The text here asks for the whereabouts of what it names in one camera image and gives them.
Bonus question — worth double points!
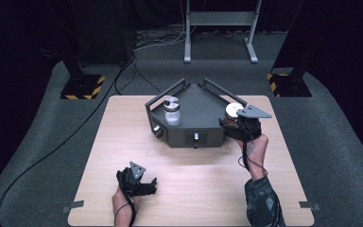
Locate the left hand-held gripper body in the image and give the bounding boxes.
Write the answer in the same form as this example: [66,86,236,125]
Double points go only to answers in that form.
[115,161,157,199]

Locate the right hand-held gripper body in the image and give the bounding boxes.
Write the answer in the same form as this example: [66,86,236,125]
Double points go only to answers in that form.
[221,104,273,142]

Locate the glass shaker jar brown contents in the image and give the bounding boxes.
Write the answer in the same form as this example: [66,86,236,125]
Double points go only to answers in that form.
[224,102,245,129]

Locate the dark grey corner rack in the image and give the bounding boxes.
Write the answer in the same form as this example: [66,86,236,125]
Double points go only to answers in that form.
[145,78,248,149]

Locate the glass shaker jar white contents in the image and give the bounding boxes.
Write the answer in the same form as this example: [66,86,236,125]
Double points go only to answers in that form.
[163,96,182,128]

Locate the person's left hand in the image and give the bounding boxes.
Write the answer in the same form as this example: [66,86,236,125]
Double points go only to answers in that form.
[111,185,142,219]

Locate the person's right hand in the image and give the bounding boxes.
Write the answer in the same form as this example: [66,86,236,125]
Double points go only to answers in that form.
[235,133,269,181]

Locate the grey tape strip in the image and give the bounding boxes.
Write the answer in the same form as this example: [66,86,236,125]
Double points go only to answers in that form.
[298,201,322,212]
[61,200,85,215]

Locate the grey metal stand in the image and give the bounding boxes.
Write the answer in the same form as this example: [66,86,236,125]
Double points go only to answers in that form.
[183,0,264,64]

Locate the left hand-held gripper cable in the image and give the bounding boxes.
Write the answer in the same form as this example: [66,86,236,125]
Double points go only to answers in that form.
[113,188,139,227]

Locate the hand-held gripper cable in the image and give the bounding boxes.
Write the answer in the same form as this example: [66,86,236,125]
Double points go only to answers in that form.
[113,188,139,227]
[237,124,269,178]

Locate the right hand-held gripper cable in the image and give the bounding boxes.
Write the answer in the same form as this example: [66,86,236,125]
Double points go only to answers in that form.
[237,124,269,178]

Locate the black post with striped base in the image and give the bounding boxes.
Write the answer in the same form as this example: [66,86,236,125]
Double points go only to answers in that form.
[60,58,107,101]
[266,0,313,98]

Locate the long black floor cable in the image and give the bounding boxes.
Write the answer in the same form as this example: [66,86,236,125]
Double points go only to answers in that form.
[0,51,136,227]

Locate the thin black floor cable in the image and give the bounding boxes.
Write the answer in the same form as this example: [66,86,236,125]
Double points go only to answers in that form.
[114,60,163,96]

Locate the bundle of cables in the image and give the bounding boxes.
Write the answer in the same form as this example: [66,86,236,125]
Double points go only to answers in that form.
[131,29,237,52]

